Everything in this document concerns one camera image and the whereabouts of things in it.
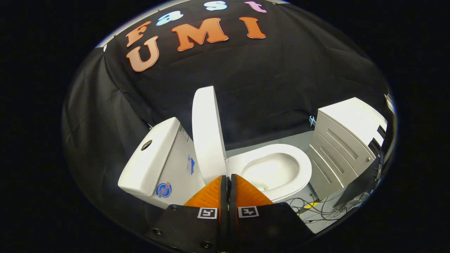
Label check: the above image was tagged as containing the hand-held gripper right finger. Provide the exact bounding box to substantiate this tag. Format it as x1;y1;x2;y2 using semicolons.
229;174;315;252

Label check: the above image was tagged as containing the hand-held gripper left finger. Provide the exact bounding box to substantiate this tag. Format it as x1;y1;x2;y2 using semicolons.
148;175;228;253

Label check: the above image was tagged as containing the white toilet tank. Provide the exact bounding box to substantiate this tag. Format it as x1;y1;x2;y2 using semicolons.
118;117;206;209

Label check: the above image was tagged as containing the white drawer cabinet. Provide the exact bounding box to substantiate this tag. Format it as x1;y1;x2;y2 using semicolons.
308;97;388;201

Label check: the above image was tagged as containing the tangle of black cables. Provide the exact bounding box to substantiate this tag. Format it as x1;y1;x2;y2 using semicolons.
285;192;366;225

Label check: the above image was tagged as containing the black backdrop cloth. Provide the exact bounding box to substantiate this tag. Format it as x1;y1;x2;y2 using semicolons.
63;0;391;211

